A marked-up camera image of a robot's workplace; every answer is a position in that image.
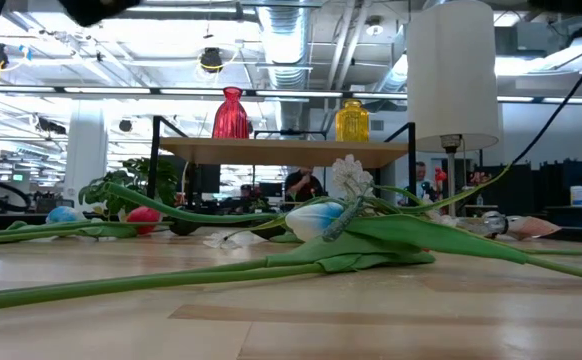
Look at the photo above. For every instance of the white blue artificial tulip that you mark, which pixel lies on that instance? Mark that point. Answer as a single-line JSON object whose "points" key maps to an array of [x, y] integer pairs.
{"points": [[63, 215], [311, 220]]}

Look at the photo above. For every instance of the white blossom artificial spray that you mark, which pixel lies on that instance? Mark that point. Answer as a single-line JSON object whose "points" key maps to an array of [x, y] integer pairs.
{"points": [[351, 172]]}

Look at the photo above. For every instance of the yellow glass vase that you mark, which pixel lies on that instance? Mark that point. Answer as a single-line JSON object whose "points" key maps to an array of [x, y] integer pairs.
{"points": [[352, 122]]}

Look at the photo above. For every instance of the red glass vase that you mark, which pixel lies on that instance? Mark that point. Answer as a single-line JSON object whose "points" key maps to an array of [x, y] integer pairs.
{"points": [[231, 117]]}

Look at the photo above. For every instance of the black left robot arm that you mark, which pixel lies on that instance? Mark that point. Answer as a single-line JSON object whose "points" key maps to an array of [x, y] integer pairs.
{"points": [[96, 10]]}

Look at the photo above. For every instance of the wooden shelf with black legs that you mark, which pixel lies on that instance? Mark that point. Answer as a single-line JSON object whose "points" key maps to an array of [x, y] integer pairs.
{"points": [[281, 152]]}

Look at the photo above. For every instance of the person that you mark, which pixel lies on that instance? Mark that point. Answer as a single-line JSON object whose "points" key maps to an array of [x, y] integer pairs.
{"points": [[301, 185], [421, 180], [245, 192]]}

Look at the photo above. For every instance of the black computer monitor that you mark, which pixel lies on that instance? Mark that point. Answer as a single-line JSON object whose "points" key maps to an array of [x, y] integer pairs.
{"points": [[206, 177]]}

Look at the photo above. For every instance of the red balloon figure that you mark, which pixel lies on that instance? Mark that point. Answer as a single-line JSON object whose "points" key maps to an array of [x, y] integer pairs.
{"points": [[440, 174]]}

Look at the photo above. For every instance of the green leafy sprig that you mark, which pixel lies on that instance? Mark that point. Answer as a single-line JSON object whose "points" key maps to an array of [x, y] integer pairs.
{"points": [[121, 192]]}

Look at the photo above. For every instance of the pink flower bouquet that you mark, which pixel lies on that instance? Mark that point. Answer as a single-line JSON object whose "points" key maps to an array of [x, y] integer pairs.
{"points": [[478, 177]]}

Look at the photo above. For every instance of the white shade table lamp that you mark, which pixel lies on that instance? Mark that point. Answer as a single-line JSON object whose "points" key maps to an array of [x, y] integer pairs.
{"points": [[451, 75]]}

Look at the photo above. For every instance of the clear crumpled plastic wrapper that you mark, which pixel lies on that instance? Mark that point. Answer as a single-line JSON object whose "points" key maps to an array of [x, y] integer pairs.
{"points": [[531, 227]]}

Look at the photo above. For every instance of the white wipes canister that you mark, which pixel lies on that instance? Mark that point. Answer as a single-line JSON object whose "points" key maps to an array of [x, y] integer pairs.
{"points": [[577, 196]]}

